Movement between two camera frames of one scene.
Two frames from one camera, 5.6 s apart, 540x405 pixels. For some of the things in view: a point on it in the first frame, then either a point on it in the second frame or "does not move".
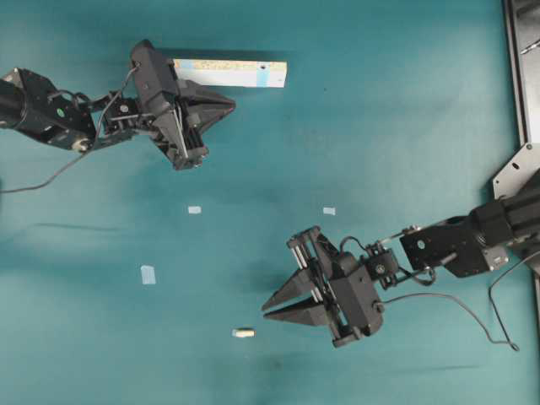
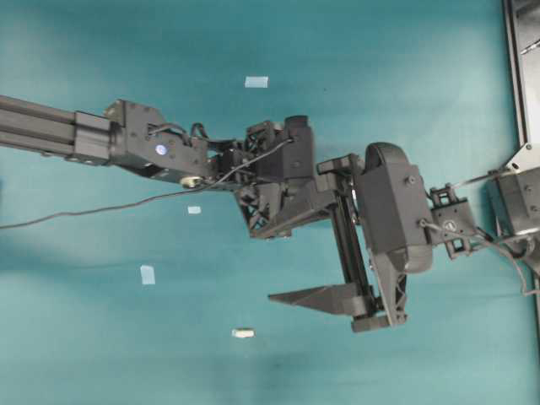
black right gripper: x=348 y=303 -> x=373 y=287
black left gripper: x=179 y=127 -> x=281 y=193
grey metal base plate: x=517 y=170 does not move
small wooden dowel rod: x=242 y=333 does not move
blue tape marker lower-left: x=148 y=275 does not move
